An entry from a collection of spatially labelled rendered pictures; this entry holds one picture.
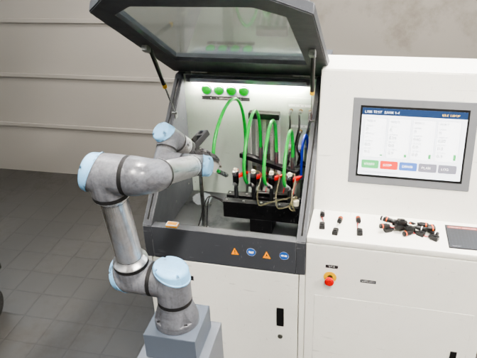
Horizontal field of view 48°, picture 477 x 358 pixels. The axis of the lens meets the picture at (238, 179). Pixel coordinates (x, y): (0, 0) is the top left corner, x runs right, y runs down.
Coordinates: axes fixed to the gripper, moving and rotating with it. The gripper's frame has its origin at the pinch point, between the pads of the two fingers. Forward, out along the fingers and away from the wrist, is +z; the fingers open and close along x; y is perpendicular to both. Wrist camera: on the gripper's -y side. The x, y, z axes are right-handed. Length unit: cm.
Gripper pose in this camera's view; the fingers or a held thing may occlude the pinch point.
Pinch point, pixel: (217, 164)
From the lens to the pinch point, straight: 218.3
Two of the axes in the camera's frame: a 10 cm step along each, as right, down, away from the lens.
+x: 8.1, 0.2, -5.9
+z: 5.4, 3.8, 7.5
